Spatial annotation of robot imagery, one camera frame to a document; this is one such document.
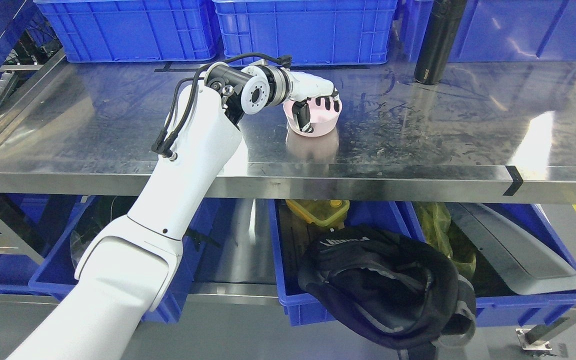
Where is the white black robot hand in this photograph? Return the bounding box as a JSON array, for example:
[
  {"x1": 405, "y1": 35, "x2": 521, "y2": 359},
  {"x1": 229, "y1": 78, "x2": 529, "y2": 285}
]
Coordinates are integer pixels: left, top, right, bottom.
[{"x1": 284, "y1": 70, "x2": 341, "y2": 133}]

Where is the blue bin lower left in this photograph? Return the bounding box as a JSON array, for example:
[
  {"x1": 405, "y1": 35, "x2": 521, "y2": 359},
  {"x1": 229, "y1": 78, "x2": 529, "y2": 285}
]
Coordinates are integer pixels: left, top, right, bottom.
[{"x1": 29, "y1": 196, "x2": 233, "y2": 324}]

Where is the black tape strip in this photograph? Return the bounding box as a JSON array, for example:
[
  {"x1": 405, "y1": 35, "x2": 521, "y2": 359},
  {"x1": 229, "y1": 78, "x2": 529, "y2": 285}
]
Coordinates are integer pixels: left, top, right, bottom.
[{"x1": 503, "y1": 165, "x2": 524, "y2": 197}]

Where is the yellow food container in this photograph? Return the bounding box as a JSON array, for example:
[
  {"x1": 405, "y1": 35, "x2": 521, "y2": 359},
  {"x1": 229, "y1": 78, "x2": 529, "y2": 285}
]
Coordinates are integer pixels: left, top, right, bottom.
[{"x1": 285, "y1": 199, "x2": 351, "y2": 229}]

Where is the blue crate top right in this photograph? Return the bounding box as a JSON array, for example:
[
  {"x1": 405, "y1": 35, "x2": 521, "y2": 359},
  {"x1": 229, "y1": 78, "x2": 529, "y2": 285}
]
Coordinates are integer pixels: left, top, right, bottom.
[{"x1": 401, "y1": 0, "x2": 576, "y2": 64}]

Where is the grey plastic panel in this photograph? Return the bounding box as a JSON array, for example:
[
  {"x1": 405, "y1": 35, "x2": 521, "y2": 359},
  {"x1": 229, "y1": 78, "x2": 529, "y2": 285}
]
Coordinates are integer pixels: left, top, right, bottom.
[{"x1": 445, "y1": 202, "x2": 576, "y2": 296}]

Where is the blue bin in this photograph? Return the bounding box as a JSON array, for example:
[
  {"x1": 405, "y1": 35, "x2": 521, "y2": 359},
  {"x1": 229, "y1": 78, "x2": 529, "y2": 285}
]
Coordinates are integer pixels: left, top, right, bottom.
[
  {"x1": 29, "y1": 196, "x2": 233, "y2": 324},
  {"x1": 267, "y1": 199, "x2": 576, "y2": 327}
]

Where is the blue crate top left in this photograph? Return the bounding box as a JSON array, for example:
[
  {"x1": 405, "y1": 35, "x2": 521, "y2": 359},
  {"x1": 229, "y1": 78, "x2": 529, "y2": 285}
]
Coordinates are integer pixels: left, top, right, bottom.
[{"x1": 35, "y1": 0, "x2": 221, "y2": 63}]

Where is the blue bin lower right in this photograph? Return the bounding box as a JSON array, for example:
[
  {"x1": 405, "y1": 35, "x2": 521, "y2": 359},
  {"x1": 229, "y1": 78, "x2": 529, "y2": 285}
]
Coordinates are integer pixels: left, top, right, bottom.
[{"x1": 267, "y1": 199, "x2": 576, "y2": 327}]

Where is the black thermos bottle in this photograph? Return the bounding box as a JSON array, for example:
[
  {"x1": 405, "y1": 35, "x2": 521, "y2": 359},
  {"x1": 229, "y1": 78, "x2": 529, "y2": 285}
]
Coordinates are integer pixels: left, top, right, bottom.
[{"x1": 414, "y1": 0, "x2": 467, "y2": 85}]

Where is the black cap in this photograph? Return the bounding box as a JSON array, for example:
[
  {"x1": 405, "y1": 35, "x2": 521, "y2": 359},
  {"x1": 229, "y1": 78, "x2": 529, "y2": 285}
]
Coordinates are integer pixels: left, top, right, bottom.
[{"x1": 297, "y1": 225, "x2": 477, "y2": 360}]

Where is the yellow plastic bag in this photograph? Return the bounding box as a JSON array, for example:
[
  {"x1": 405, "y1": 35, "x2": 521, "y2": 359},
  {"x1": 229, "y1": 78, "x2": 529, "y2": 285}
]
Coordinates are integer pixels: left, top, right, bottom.
[{"x1": 413, "y1": 202, "x2": 477, "y2": 280}]

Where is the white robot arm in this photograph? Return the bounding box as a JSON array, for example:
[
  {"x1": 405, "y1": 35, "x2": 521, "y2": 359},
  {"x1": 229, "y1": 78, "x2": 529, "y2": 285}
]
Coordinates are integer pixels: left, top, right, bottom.
[{"x1": 7, "y1": 52, "x2": 292, "y2": 360}]

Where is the blue crate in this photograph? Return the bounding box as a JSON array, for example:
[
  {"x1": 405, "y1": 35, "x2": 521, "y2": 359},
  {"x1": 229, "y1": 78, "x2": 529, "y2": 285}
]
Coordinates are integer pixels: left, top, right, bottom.
[
  {"x1": 214, "y1": 0, "x2": 400, "y2": 67},
  {"x1": 35, "y1": 0, "x2": 221, "y2": 63},
  {"x1": 401, "y1": 0, "x2": 576, "y2": 64}
]

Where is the pink ikea bowl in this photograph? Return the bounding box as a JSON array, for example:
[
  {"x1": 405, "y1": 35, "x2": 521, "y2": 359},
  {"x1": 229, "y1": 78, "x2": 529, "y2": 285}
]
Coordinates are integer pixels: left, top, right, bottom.
[{"x1": 282, "y1": 96, "x2": 343, "y2": 138}]

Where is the blue crate top middle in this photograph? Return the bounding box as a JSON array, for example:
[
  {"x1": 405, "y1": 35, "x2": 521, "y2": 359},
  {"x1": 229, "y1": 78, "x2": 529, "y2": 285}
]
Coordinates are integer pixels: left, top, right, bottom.
[{"x1": 214, "y1": 0, "x2": 400, "y2": 67}]

